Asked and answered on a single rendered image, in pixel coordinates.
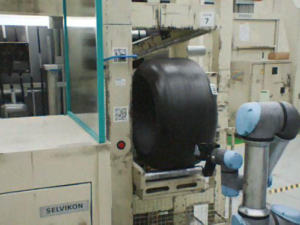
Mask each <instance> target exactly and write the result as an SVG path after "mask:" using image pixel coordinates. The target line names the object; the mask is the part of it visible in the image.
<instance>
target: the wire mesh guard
mask: <svg viewBox="0 0 300 225"><path fill-rule="evenodd" d="M229 130H232V134H231V145H229V146H231V149H230V150H232V151H234V130H235V127H227V128H217V131H219V132H220V131H223V135H224V131H229ZM226 137H228V136H226ZM219 138H223V137H219ZM215 142H216V137H215ZM227 142H228V141H227ZM216 143H219V142H216ZM219 168H220V167H219V166H218V172H215V173H218V176H216V177H218V179H219V172H220V171H219ZM216 185H219V184H216ZM208 186H210V185H208ZM216 189H219V188H216ZM209 190H211V189H209ZM217 193H219V192H217ZM212 194H213V207H214V198H215V197H214V194H215V193H212ZM204 195H207V194H204ZM210 195H211V193H210ZM133 197H135V205H133V206H135V224H136V210H138V209H136V201H138V200H136V195H135V196H133ZM193 197H194V200H193V201H194V211H195V201H196V200H195V194H194V196H193ZM217 197H218V196H217ZM205 199H206V198H205ZM208 199H211V198H208ZM228 200H229V203H227V204H229V212H228V218H229V219H230V222H229V223H225V217H227V216H225V214H224V223H218V224H217V222H219V221H217V220H216V224H211V225H231V216H232V202H233V197H229V199H228ZM162 202H164V201H161V225H162V206H165V205H162ZM189 202H190V219H191V210H193V209H191V206H192V205H191V197H190V201H189ZM153 203H155V202H153ZM208 203H209V206H208V207H209V218H210V207H211V206H210V203H211V202H208ZM144 204H148V203H144ZM144 204H142V205H144ZM202 204H203V203H202V201H201V212H202ZM205 204H206V202H205ZM154 207H157V210H156V211H157V219H154V220H157V223H155V224H157V225H158V219H160V218H158V215H160V214H158V200H157V206H154ZM186 207H187V205H186ZM151 208H153V207H151ZM205 208H206V207H205ZM143 209H145V208H143ZM197 209H200V208H197ZM152 211H154V210H152ZM182 211H183V210H182ZM182 211H179V212H182ZM186 211H188V210H186ZM141 213H143V212H141V199H140V213H137V214H140V217H139V218H140V223H141V222H142V221H141ZM144 213H145V212H144ZM197 213H200V212H197ZM166 214H167V213H166V211H165V222H163V223H165V225H166V222H169V221H166V218H167V217H166ZM186 215H189V214H186ZM186 215H185V216H186ZM211 215H213V214H211ZM153 216H154V215H153ZM181 216H182V215H181ZM143 217H145V216H143ZM198 218H199V216H198ZM183 219H189V218H183ZM211 219H213V218H211ZM152 220H153V219H152ZM180 220H182V219H180ZM143 222H145V221H143ZM198 222H199V220H198ZM185 223H186V222H185ZM212 223H215V222H212ZM180 224H183V223H180ZM152 225H154V224H152Z"/></svg>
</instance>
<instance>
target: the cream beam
mask: <svg viewBox="0 0 300 225"><path fill-rule="evenodd" d="M216 6H217V5H206V4H170V3H151V2H132V31H160V30H170V31H215V30H216ZM200 12H214V14H213V26H200Z"/></svg>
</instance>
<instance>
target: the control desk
mask: <svg viewBox="0 0 300 225"><path fill-rule="evenodd" d="M0 225H112V158H111V143H110V142H109V141H108V140H107V139H106V138H105V142H104V143H99V142H98V141H97V140H96V139H94V138H93V136H92V135H91V134H90V133H88V132H87V131H86V130H85V129H84V128H83V127H82V126H80V125H79V124H78V123H77V122H76V121H74V120H73V119H72V118H71V117H70V116H69V115H68V114H67V115H66V116H64V115H59V116H41V117H22V118H12V119H0Z"/></svg>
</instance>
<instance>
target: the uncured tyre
mask: <svg viewBox="0 0 300 225"><path fill-rule="evenodd" d="M210 83H211V80H210V78H209V76H208V75H207V74H206V72H205V71H204V70H203V69H202V68H201V67H200V66H199V64H198V63H196V62H195V61H194V60H192V59H189V58H185V57H174V58H151V59H148V60H145V61H143V62H142V64H141V65H140V66H139V67H138V68H137V69H136V71H135V73H134V74H133V77H132V128H133V145H134V147H135V149H136V152H137V154H138V156H139V157H140V158H141V160H142V161H143V162H144V163H145V164H147V165H148V166H149V167H150V168H152V169H155V170H166V169H171V168H180V167H190V166H193V165H196V164H198V163H200V162H201V161H200V159H195V158H194V152H195V145H197V146H198V143H206V144H209V143H211V142H214V141H215V137H216V132H217V127H218V106H217V101H216V96H215V95H214V94H213V93H212V89H211V86H210ZM182 146H188V147H182Z"/></svg>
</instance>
